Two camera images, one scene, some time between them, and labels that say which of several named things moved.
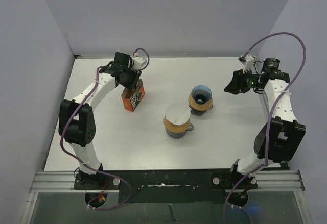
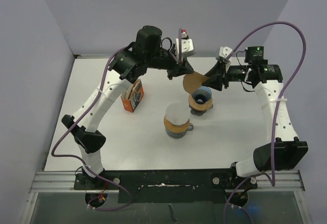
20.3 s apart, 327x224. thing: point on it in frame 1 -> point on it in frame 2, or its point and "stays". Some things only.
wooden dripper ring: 176,128 stays
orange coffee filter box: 131,97 stays
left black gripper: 133,84 -> 178,69
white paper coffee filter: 178,114 stays
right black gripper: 237,83 -> 216,74
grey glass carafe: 178,135 stays
